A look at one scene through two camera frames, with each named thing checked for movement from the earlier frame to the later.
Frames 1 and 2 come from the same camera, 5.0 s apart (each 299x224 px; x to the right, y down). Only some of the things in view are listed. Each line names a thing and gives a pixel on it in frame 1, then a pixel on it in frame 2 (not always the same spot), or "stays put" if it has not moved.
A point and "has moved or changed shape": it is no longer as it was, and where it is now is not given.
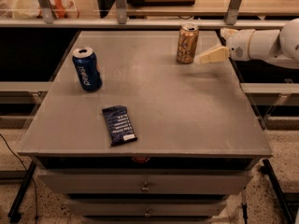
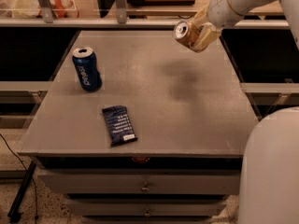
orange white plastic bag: [62, 5] stays put
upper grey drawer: [145, 183] stays put
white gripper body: [239, 45] → [221, 8]
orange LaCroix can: [188, 42] has moved or changed shape
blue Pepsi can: [89, 73] stays put
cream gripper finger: [221, 53] → [207, 35]
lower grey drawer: [147, 207] stays put
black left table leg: [14, 215] stays put
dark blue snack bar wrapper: [120, 125] stays put
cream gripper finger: [226, 32] → [201, 18]
